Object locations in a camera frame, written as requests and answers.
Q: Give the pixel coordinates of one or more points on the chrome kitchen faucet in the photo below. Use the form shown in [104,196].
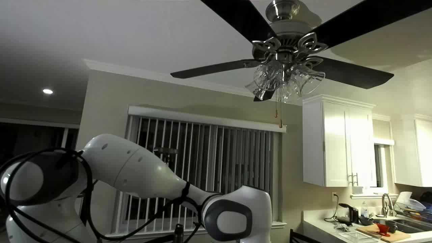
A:
[386,203]

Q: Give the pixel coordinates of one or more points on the white vertical window blinds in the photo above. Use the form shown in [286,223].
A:
[210,157]

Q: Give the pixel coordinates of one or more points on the white two-door wall cabinet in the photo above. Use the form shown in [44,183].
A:
[341,143]

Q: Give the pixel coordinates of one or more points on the small kitchen window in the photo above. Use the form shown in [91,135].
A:
[382,166]

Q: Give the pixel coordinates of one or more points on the dark chair back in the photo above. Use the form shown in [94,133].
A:
[298,237]

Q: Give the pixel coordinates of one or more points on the small red cup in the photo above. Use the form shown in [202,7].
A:
[383,229]

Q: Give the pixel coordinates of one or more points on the black kettle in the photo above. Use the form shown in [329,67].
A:
[348,214]

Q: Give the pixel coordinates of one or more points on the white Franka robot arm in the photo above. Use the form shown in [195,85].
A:
[129,166]

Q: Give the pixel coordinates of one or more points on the glass fan light kit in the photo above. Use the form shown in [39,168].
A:
[287,79]

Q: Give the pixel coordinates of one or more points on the dark ceiling fan blade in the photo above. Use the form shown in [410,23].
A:
[210,69]
[240,18]
[355,72]
[368,18]
[264,95]

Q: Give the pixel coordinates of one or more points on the round recessed ceiling light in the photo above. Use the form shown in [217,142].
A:
[47,91]

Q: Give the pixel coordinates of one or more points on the silver ceiling fan motor housing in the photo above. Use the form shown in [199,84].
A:
[287,14]

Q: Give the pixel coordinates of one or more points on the wooden cutting board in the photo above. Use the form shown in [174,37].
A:
[371,231]

